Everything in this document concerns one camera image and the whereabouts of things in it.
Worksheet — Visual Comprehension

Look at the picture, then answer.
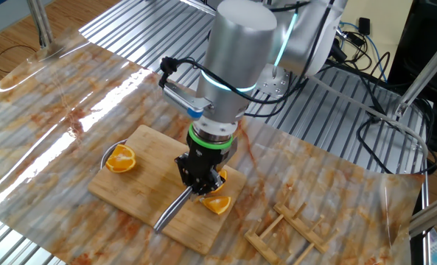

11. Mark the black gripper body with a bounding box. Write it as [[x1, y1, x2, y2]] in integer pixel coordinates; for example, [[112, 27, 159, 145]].
[[186, 138, 238, 192]]

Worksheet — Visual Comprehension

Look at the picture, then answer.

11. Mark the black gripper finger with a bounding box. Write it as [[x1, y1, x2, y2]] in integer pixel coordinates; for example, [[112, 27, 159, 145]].
[[206, 167, 228, 196], [174, 153, 195, 188]]

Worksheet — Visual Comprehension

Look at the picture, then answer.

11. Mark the cut orange piece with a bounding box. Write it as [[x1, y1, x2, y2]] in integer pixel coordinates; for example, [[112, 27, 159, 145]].
[[202, 195, 232, 216], [210, 169, 228, 194], [105, 143, 137, 174]]

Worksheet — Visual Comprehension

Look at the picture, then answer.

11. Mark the steel cleaver knife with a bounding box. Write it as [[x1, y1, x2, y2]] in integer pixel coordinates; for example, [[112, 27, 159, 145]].
[[153, 185, 195, 235]]

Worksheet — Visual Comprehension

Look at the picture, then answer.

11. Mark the bamboo cutting board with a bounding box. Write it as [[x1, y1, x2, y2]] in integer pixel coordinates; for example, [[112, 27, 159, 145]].
[[87, 124, 248, 255]]

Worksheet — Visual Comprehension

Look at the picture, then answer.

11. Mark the wooden peg rack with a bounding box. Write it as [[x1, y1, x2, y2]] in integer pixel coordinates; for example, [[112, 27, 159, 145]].
[[244, 186, 341, 265]]

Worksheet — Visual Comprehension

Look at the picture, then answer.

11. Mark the marble pattern plastic mat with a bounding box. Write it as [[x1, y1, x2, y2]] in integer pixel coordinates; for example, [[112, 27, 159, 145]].
[[0, 28, 425, 265]]

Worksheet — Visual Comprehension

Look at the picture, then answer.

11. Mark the clear plastic tube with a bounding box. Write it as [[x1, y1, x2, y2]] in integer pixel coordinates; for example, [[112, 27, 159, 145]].
[[308, 75, 430, 163]]

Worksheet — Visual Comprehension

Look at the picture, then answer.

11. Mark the black power adapter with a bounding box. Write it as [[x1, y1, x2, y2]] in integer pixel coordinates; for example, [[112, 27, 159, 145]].
[[357, 17, 372, 37]]

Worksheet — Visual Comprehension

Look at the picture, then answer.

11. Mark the black equipment case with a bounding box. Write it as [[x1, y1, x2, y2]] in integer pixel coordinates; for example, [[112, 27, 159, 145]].
[[387, 0, 437, 154]]

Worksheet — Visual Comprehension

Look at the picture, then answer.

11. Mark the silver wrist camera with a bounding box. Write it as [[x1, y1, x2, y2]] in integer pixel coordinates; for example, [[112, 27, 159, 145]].
[[161, 81, 215, 119]]

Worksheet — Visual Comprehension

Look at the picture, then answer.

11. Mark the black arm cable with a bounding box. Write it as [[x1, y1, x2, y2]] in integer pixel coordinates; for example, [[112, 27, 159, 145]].
[[158, 0, 337, 119]]

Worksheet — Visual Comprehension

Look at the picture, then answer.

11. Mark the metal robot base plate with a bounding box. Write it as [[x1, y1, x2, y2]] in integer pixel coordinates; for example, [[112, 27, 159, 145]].
[[256, 64, 293, 99]]

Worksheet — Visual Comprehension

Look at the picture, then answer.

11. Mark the black looped cable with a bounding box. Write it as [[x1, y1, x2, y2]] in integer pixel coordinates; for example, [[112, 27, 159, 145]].
[[355, 51, 437, 176]]

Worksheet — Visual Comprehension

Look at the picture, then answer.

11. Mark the black camera clamp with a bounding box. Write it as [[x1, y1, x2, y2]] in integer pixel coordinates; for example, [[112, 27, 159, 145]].
[[330, 31, 349, 63]]

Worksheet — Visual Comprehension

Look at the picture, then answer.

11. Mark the black floor cable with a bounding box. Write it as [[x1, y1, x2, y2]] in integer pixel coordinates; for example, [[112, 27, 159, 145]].
[[0, 43, 38, 95]]

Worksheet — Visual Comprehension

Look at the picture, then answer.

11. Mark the thin aluminium frame post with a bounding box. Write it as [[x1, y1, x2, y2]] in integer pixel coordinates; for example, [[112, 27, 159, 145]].
[[420, 161, 431, 265]]

